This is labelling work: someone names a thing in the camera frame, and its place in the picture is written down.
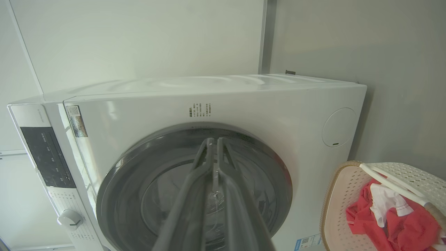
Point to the white detergent drawer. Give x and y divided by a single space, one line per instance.
33 115

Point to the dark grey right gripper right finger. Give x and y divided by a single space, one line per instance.
242 223

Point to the white garment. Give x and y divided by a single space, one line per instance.
385 202

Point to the white washing machine dial knob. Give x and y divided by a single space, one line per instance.
70 220

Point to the black washing machine display panel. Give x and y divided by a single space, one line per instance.
47 157

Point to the small silver sticker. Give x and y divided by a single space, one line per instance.
76 122

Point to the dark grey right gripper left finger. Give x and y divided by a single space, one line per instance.
181 216

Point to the blue energy label sticker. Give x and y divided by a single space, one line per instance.
308 242

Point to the cream perforated laundry basket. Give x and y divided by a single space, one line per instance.
339 209

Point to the dark round washing machine door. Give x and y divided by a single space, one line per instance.
139 181

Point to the red garment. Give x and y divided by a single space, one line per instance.
411 230

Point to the white front-load washing machine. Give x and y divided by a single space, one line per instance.
261 111

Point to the round white filter cover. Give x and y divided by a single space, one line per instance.
338 127

